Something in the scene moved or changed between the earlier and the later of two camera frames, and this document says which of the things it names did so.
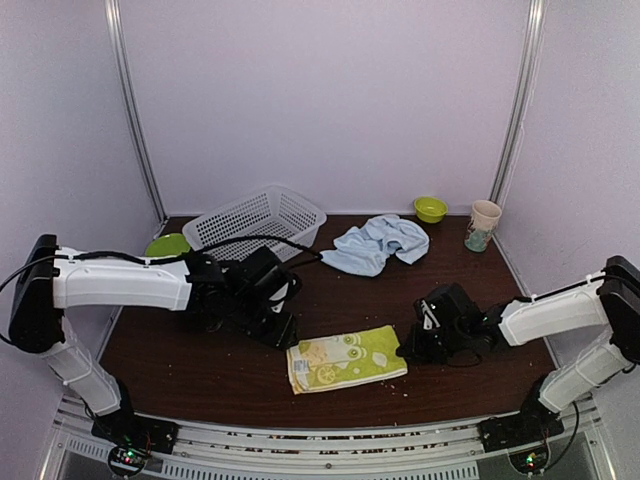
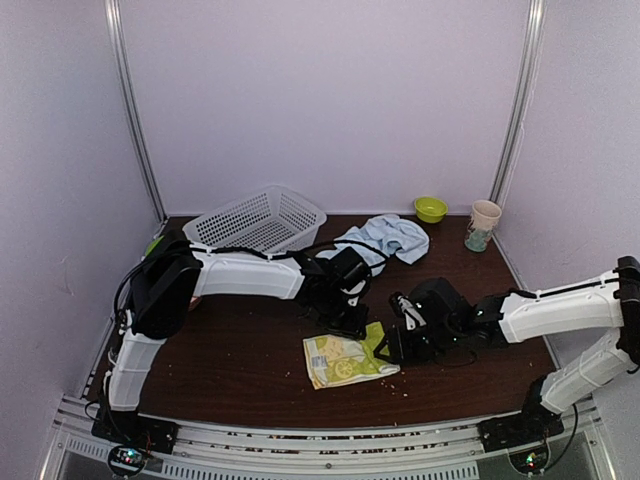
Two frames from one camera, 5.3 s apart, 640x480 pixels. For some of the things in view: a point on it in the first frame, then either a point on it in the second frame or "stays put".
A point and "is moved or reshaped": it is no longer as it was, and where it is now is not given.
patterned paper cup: (484, 219) stays put
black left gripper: (280, 335) → (354, 328)
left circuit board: (126, 461) stays put
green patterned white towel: (344, 360) is moved or reshaped
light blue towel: (366, 249) stays put
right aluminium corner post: (523, 99) stays put
